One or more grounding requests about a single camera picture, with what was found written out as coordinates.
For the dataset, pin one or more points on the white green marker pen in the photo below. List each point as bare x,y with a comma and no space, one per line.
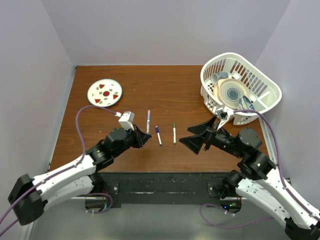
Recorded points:
174,133

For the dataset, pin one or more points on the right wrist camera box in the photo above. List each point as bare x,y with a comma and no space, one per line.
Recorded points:
224,114

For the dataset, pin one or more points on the blue white patterned bowl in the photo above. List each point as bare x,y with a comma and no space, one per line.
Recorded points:
244,103

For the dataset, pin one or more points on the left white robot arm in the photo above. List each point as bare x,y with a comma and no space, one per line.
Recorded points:
30,197

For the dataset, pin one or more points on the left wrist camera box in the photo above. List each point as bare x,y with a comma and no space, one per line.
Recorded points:
126,120

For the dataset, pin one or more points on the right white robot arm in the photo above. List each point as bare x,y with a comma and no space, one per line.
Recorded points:
259,179

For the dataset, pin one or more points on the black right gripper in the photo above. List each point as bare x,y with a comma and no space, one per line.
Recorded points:
193,142

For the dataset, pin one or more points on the beige stacked plates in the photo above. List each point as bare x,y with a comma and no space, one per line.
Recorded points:
228,91

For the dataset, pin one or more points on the white blue marker pen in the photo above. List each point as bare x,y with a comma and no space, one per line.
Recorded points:
158,135

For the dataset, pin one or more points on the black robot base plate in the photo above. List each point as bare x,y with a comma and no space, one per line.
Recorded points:
161,188

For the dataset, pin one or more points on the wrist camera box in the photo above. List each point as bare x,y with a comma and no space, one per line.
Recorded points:
126,120
224,114

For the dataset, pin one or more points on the white watermelon pattern plate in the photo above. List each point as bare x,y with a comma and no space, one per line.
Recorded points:
104,93

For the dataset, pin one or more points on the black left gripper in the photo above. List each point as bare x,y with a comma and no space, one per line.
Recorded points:
144,136

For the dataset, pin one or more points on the white plastic dish basket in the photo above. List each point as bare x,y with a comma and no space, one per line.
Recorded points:
265,94

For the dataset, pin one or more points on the grey blue cup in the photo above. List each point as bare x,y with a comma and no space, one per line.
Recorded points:
215,77

